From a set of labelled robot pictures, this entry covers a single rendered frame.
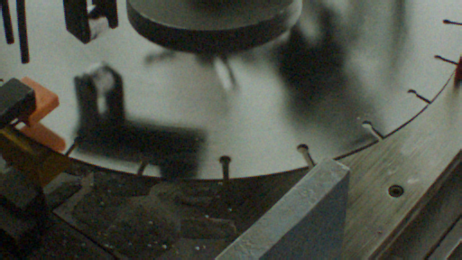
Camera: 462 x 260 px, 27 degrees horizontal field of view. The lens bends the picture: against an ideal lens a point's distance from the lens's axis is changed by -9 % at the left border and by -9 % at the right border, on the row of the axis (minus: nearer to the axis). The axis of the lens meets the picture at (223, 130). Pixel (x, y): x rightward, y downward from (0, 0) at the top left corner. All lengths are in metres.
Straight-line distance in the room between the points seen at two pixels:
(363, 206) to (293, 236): 0.21
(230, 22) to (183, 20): 0.03
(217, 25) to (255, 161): 0.10
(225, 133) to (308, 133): 0.04
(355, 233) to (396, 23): 0.13
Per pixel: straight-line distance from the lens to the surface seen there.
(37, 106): 0.53
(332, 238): 0.46
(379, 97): 0.55
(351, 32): 0.60
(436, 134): 0.68
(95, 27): 0.57
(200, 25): 0.58
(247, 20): 0.59
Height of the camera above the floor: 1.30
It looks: 42 degrees down
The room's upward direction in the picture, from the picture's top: 2 degrees counter-clockwise
